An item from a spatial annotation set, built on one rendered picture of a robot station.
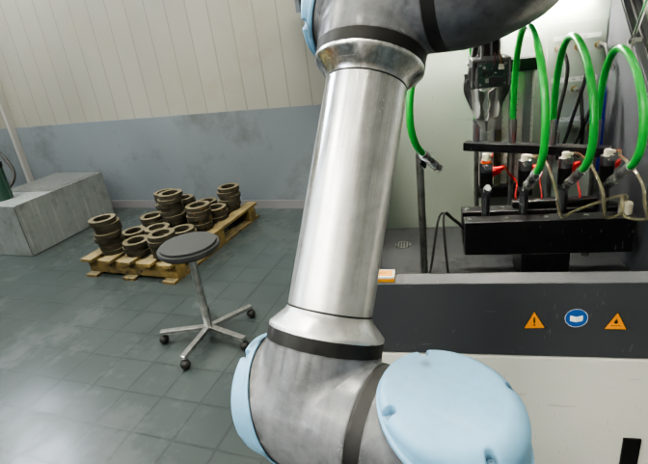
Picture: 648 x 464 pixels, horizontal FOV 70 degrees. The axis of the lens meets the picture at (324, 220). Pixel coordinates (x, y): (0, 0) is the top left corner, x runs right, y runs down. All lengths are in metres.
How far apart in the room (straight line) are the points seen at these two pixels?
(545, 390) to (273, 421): 0.70
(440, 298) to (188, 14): 3.69
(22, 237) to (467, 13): 4.26
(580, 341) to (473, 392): 0.60
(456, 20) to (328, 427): 0.37
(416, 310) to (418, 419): 0.56
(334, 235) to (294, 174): 3.63
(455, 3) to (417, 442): 0.36
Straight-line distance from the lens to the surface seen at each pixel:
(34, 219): 4.52
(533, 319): 0.94
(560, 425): 1.12
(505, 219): 1.08
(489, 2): 0.47
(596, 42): 1.36
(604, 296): 0.95
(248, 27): 4.01
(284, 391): 0.43
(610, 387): 1.07
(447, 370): 0.41
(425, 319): 0.93
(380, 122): 0.45
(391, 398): 0.38
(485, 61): 0.96
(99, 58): 4.91
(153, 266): 3.34
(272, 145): 4.05
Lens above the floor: 1.40
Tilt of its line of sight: 22 degrees down
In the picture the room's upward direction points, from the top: 7 degrees counter-clockwise
